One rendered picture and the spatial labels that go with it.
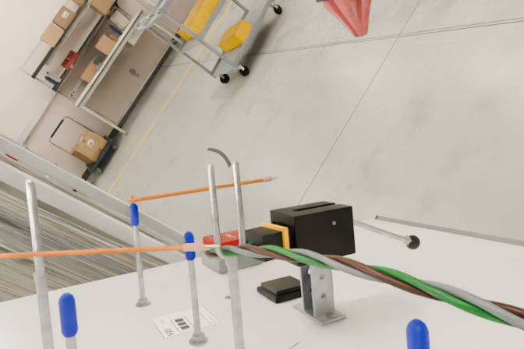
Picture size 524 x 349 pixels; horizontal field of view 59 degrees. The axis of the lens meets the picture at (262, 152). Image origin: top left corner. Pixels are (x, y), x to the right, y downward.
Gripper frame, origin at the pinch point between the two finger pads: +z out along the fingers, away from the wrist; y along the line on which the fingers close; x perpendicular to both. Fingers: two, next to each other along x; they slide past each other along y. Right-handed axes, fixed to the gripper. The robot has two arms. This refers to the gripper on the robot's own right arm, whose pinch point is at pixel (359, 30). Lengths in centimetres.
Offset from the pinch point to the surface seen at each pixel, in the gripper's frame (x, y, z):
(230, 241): -37.0, 15.0, 11.4
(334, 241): -32.8, 32.8, 7.4
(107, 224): -49, -39, 19
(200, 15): 99, -351, -7
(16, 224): -63, -37, 10
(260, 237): -38.0, 32.1, 3.6
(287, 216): -35.0, 31.5, 3.8
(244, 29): 135, -353, 21
